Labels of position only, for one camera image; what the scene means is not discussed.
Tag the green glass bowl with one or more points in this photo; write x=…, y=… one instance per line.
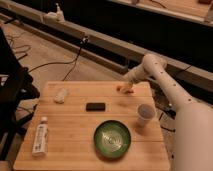
x=112, y=139

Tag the white object on rail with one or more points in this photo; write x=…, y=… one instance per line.
x=58, y=15

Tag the black equipment stand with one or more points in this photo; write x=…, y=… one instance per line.
x=17, y=87

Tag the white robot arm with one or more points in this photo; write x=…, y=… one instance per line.
x=193, y=140

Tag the black rectangular block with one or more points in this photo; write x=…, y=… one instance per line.
x=95, y=107

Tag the white plastic cup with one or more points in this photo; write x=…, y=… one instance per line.
x=145, y=114

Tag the white tube with cap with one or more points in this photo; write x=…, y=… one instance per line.
x=40, y=139

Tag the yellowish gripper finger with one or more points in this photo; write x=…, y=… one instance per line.
x=126, y=88

